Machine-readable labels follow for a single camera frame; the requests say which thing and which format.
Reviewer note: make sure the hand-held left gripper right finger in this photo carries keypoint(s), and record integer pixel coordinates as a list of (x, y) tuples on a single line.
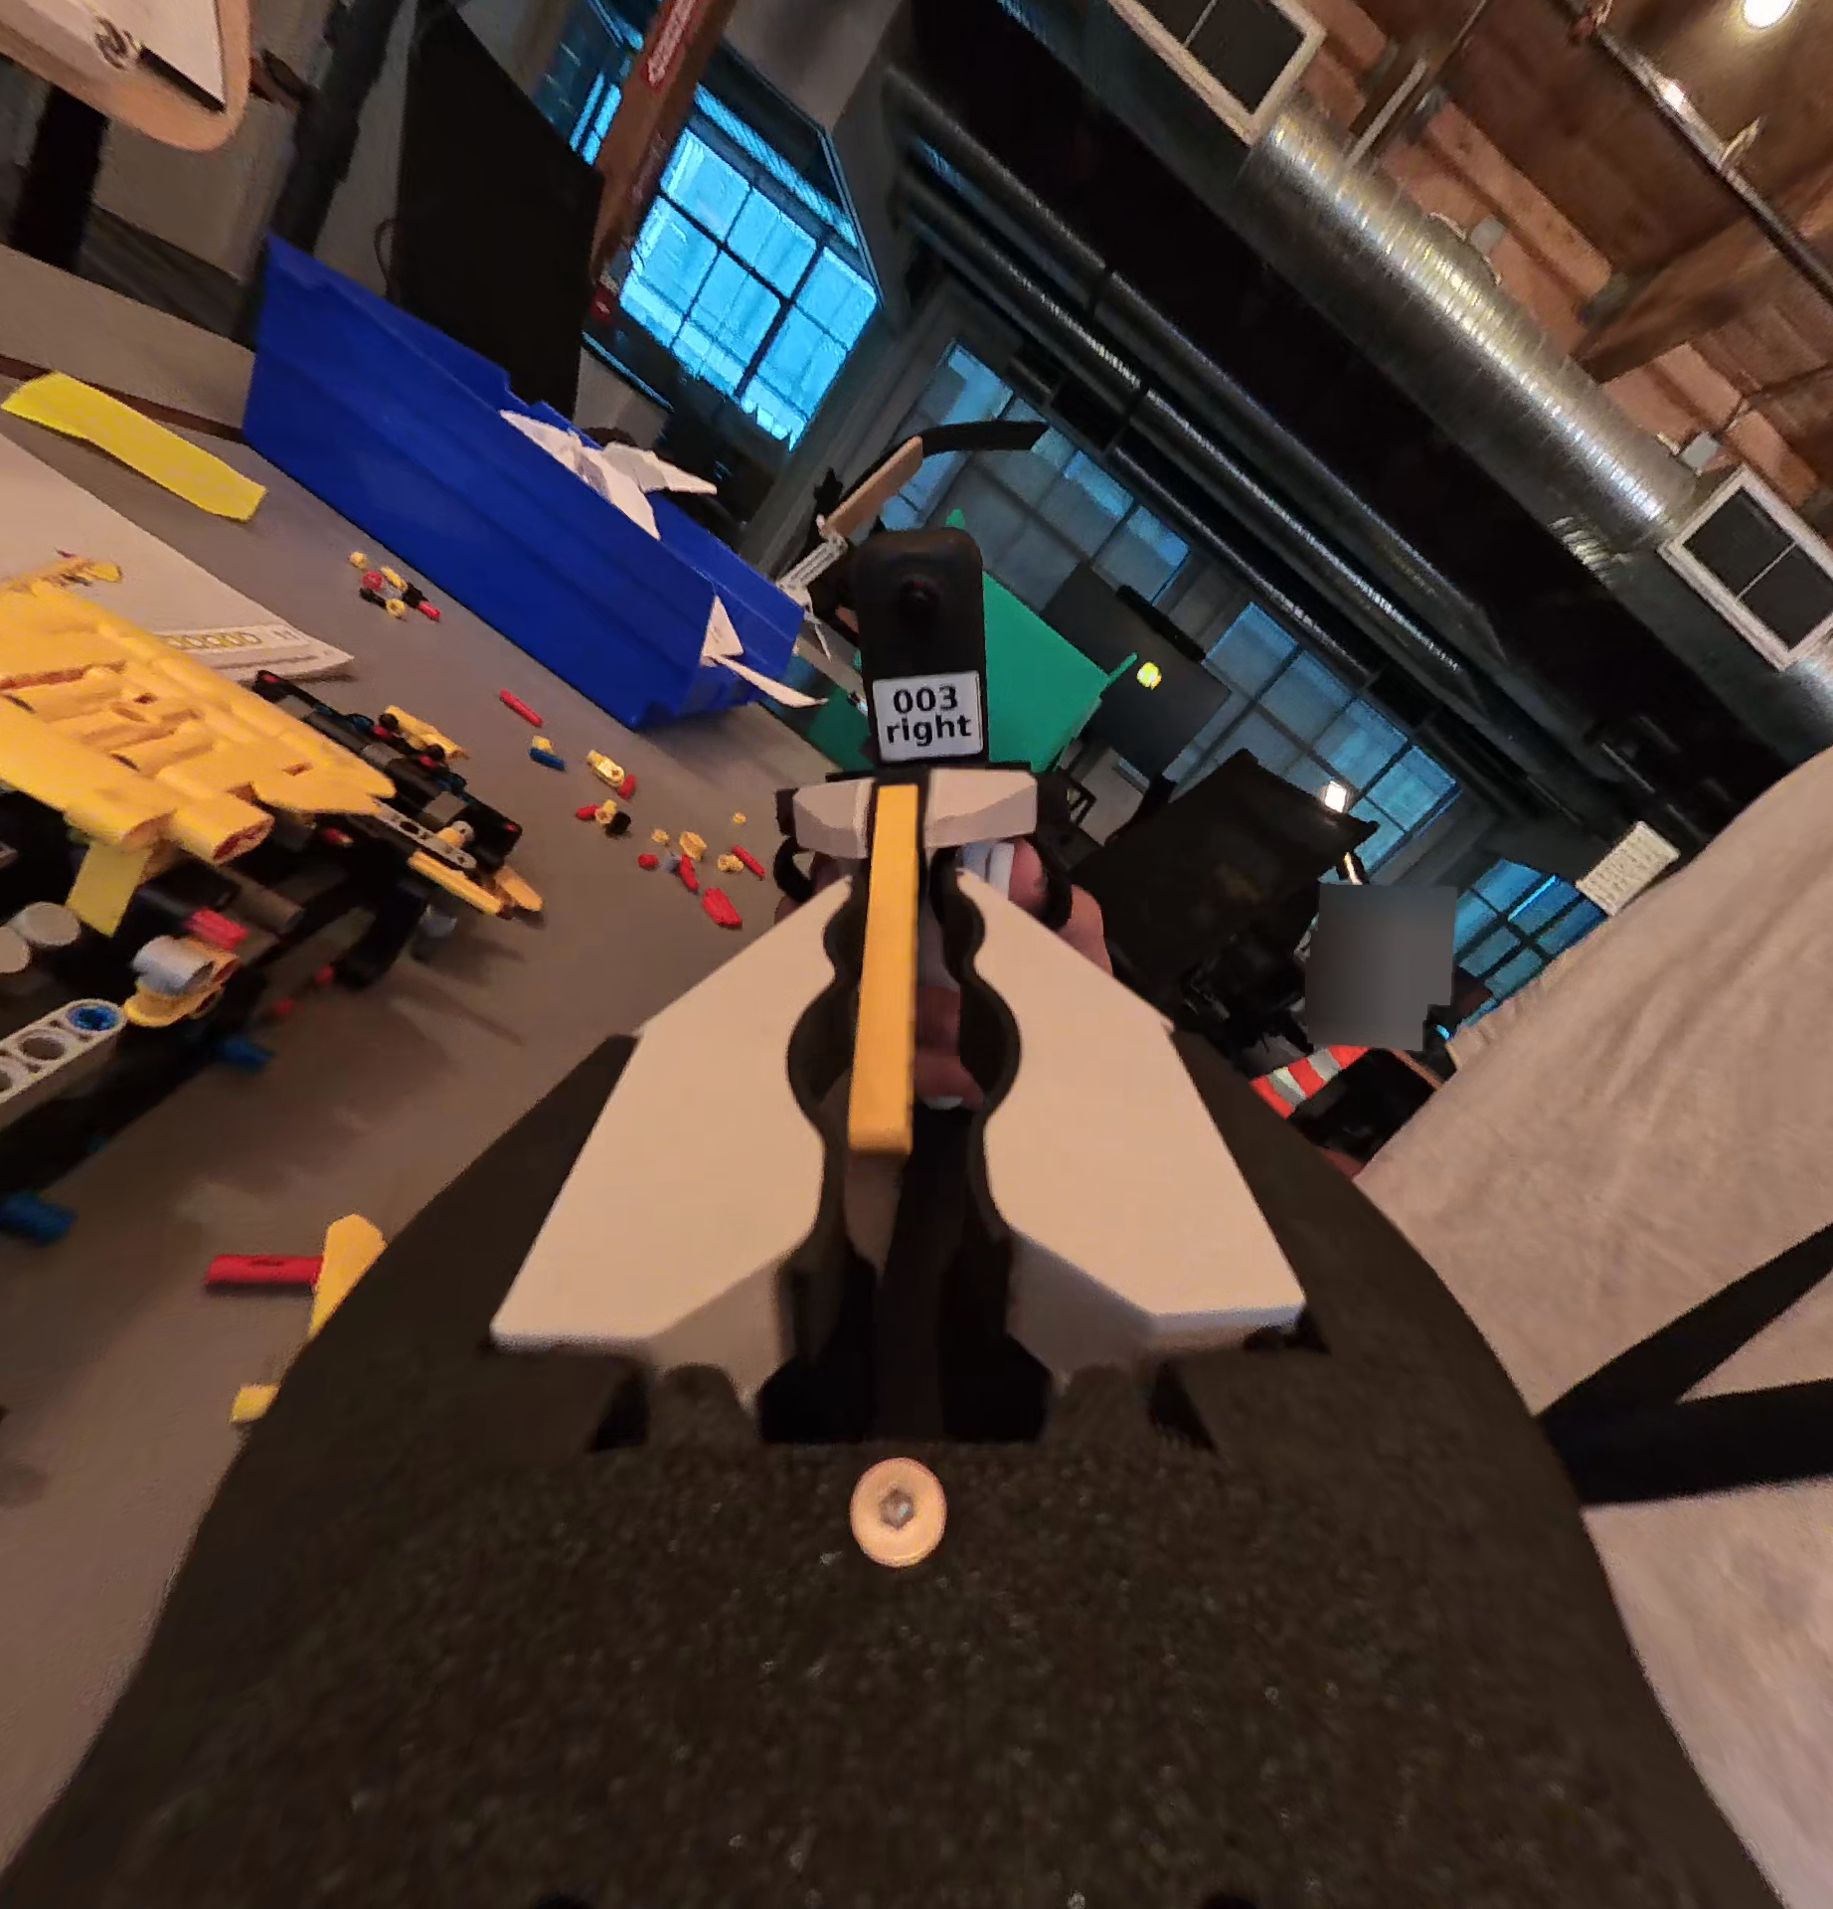
[(1139, 1193)]

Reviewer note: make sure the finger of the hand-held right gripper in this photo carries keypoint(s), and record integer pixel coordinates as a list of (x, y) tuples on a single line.
[(835, 820), (984, 805)]

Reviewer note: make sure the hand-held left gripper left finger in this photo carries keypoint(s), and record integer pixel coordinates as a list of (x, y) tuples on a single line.
[(663, 1193)]

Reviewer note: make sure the long yellow holed beam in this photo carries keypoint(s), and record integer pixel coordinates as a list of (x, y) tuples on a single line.
[(885, 970)]

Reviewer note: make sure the yellow curved arch piece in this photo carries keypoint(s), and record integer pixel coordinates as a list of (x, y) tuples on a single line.
[(349, 1249)]

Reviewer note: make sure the yellow black toy car model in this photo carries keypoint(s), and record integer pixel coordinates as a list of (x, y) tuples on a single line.
[(111, 732)]

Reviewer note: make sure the grey desk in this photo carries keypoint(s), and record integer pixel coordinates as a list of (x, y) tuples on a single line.
[(455, 1075)]

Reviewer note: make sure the wooden document stand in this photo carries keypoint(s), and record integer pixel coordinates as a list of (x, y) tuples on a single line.
[(872, 489), (185, 121)]

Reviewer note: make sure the scattered small toy pieces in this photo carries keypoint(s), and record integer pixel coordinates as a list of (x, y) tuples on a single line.
[(721, 906)]

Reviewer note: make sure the orange object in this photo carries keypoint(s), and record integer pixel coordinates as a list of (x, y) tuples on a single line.
[(1318, 1077)]

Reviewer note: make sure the blue storage bin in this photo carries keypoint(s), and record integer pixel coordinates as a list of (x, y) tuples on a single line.
[(439, 447)]

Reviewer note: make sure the black monitor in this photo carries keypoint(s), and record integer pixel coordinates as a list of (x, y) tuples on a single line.
[(493, 224)]

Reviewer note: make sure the yellow paper note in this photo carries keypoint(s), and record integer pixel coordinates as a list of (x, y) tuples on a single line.
[(142, 447)]

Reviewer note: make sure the building instruction booklet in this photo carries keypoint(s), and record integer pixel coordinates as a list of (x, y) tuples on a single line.
[(51, 522)]

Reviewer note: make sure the printed instruction sheet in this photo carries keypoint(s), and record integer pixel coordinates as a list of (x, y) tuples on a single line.
[(157, 37)]

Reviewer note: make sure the ceiling spot lamp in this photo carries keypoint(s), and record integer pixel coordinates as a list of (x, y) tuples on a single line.
[(1768, 11)]

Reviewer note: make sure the silver ventilation duct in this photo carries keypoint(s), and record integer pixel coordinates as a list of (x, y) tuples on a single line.
[(1452, 328)]

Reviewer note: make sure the white duct vent grille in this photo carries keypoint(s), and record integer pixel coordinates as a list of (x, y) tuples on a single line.
[(1229, 44), (1768, 567)]

